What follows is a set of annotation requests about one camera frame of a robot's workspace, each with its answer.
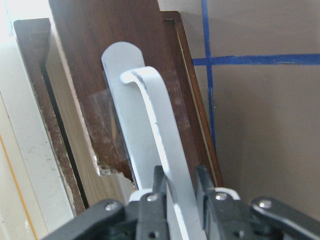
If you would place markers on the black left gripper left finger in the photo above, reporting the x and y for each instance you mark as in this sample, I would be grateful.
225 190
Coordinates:
159 181

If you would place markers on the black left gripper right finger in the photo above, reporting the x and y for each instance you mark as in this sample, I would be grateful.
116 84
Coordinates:
203 187

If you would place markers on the white drawer handle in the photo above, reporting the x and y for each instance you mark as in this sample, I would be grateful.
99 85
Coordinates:
151 135

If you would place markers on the dark wooden drawer cabinet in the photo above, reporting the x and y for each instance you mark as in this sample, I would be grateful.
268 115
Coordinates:
76 60

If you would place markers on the cream plastic storage box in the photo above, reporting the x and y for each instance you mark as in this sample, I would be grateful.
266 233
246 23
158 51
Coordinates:
40 181

